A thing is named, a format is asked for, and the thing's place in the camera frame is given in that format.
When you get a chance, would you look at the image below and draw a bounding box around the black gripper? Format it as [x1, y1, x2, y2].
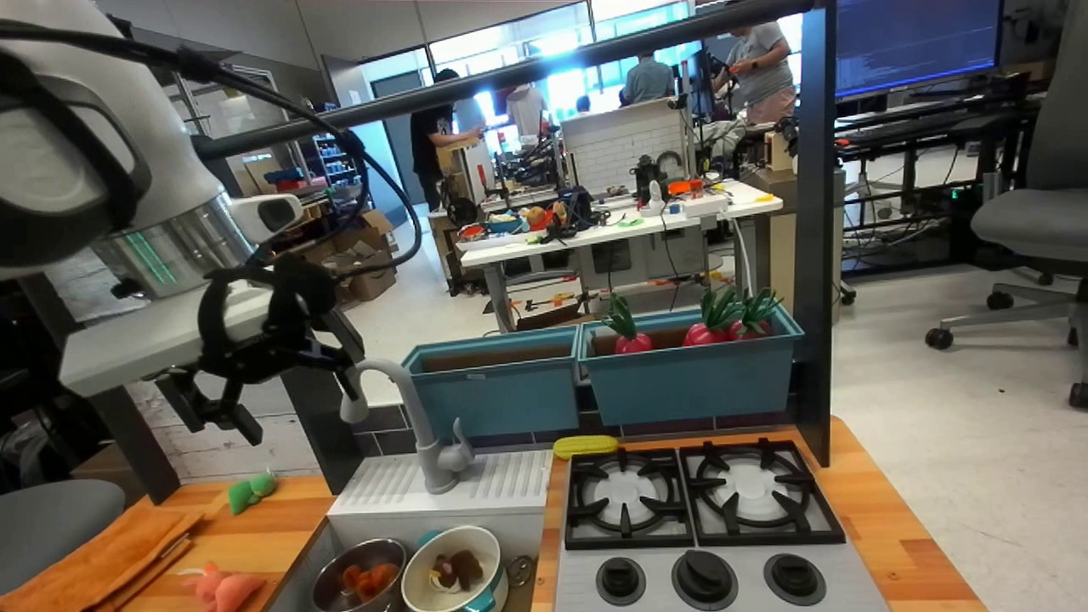
[160, 259, 364, 444]

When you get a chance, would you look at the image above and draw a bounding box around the orange carrot plush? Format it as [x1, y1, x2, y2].
[183, 569, 264, 612]

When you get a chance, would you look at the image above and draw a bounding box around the orange plush toy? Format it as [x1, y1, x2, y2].
[341, 566, 398, 603]

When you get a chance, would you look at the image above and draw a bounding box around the brown plush toy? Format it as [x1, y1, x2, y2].
[432, 552, 484, 591]

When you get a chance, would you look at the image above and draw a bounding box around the green yellow plush vegetable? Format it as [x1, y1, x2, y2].
[226, 472, 279, 512]

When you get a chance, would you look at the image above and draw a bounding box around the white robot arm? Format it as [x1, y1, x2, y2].
[0, 0, 364, 441]

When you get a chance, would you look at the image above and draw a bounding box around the white sink basin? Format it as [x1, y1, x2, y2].
[273, 448, 549, 612]

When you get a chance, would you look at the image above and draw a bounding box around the steel pot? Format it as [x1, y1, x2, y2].
[308, 537, 408, 612]

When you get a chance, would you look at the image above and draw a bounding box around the white teal enamel pot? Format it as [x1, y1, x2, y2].
[402, 523, 509, 612]

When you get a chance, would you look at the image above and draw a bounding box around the toy stove top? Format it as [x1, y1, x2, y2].
[555, 439, 886, 612]

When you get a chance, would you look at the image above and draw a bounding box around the cardboard box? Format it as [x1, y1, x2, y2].
[311, 212, 398, 302]

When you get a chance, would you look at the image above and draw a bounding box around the grey toy faucet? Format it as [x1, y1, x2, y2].
[334, 359, 474, 498]

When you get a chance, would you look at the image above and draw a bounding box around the white workbench table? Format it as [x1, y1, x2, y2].
[458, 179, 783, 333]

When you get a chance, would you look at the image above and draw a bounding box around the left teal planter box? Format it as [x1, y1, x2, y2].
[402, 331, 577, 441]

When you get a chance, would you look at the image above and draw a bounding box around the teal planter box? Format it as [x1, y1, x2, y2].
[572, 307, 807, 424]
[402, 331, 577, 441]

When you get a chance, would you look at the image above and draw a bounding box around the wooden cutting board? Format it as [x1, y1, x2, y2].
[0, 503, 205, 612]

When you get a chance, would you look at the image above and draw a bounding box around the yellow plush banana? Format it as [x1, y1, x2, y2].
[549, 435, 619, 459]

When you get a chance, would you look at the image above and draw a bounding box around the right teal planter box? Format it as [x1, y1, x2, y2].
[572, 307, 807, 424]

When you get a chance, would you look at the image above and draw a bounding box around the blue computer monitor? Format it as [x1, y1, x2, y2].
[836, 0, 1004, 102]

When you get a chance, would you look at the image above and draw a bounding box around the grey office chair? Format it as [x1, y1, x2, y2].
[923, 0, 1088, 413]

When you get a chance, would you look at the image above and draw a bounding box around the black metal frame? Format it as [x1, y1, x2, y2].
[0, 0, 842, 508]

